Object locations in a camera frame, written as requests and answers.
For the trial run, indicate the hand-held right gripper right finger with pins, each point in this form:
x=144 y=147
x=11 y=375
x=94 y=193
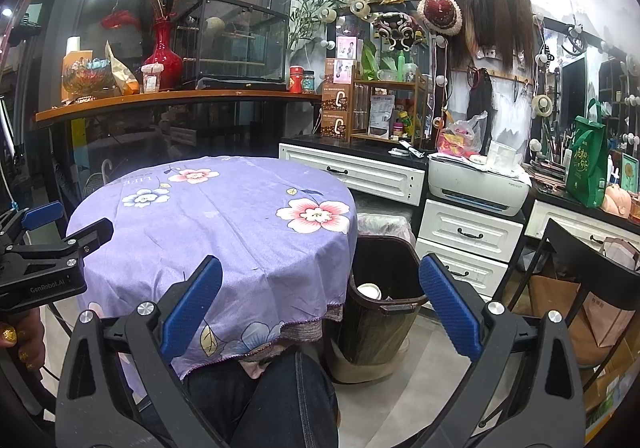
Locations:
x=450 y=308

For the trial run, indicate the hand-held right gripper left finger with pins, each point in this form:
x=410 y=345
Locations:
x=192 y=308

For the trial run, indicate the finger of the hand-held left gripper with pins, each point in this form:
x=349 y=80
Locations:
x=90 y=233
x=42 y=216

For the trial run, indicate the brown wood-grain bin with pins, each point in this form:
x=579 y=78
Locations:
x=375 y=328

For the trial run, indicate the person's left hand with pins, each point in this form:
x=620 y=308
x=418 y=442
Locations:
x=20 y=335

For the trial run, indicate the badminton racket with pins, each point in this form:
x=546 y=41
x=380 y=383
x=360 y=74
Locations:
x=92 y=187

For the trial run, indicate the white drawer stack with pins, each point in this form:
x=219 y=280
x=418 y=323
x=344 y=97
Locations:
x=467 y=243

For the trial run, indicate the purple floral tablecloth table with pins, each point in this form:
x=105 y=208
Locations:
x=225 y=228

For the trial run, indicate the brown paper shopping bag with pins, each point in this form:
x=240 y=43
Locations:
x=555 y=308

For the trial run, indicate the bin with clear liner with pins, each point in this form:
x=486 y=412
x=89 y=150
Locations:
x=382 y=225

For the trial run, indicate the white printer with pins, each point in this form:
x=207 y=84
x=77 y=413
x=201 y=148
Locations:
x=475 y=185

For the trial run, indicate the person's dark jeans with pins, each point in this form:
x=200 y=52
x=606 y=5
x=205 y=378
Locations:
x=280 y=408

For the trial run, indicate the white vanity drawer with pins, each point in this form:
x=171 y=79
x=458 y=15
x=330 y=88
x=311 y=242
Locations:
x=565 y=223

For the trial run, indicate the patterned glass bowl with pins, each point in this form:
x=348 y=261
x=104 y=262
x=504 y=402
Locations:
x=87 y=78

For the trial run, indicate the black chair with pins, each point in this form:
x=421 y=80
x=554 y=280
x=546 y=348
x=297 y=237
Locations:
x=590 y=253

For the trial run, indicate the wooden counter shelf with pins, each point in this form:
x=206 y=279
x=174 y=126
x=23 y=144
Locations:
x=175 y=101

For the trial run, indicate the white translucent container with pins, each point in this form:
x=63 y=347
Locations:
x=502 y=157

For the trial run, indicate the orange box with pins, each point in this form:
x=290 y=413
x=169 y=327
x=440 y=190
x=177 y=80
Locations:
x=72 y=56

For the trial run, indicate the plastic drink cup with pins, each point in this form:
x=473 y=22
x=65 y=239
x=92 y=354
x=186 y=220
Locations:
x=152 y=78

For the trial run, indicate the pink white shopping bag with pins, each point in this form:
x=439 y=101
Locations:
x=617 y=308

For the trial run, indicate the white paper roll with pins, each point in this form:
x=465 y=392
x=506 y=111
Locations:
x=73 y=43

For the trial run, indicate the red vase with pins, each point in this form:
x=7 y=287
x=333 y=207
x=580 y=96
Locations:
x=162 y=63

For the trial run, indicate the green tote bag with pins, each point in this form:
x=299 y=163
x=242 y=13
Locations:
x=585 y=163

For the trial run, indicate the pink round figurine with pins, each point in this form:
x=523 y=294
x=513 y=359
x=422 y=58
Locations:
x=616 y=200

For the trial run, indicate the small straw hat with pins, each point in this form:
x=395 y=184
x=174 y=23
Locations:
x=541 y=106

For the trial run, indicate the wooden shelf rack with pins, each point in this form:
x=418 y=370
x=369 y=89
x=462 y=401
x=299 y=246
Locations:
x=390 y=84

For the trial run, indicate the glass terrarium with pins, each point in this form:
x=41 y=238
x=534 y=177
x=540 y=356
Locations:
x=235 y=43

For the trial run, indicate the green bottle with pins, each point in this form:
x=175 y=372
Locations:
x=401 y=67

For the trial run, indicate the red tin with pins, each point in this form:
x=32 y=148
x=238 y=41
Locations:
x=296 y=80

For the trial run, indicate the vanity mirror with bulbs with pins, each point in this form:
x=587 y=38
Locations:
x=575 y=88
x=350 y=26

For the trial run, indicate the small glass jar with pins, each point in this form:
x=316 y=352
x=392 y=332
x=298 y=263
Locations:
x=308 y=83

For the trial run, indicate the brown box with photo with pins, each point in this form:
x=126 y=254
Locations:
x=340 y=72

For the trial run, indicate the ornate beaded headdress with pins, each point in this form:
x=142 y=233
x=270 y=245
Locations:
x=397 y=31

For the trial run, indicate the row of hair extensions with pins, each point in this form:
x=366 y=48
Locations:
x=490 y=18

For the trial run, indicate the red embroidered hat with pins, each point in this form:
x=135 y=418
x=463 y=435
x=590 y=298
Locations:
x=440 y=13

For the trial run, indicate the green bamboo plant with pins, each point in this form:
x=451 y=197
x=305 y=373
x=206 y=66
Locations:
x=312 y=3

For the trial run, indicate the pink photo frame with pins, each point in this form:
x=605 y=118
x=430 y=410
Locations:
x=346 y=48

